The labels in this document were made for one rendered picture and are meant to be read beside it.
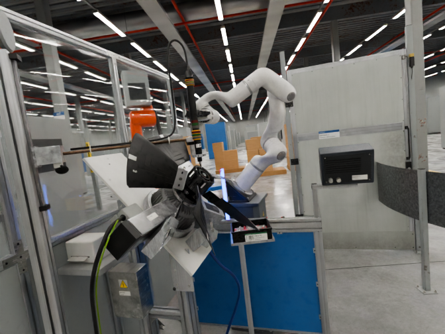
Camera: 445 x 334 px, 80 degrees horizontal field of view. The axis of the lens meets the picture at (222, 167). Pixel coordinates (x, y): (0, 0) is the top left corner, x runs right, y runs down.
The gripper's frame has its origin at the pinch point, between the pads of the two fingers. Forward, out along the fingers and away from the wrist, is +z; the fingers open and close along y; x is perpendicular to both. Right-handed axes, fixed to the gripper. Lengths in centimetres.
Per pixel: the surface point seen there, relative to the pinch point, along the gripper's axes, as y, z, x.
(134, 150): 11.5, 34.8, -13.8
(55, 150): 46, 37, -10
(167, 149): 14.7, 2.6, -15.4
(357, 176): -75, -32, -42
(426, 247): -133, -107, -114
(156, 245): 6, 39, -49
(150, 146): 8.8, 27.5, -13.3
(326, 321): -53, -36, -129
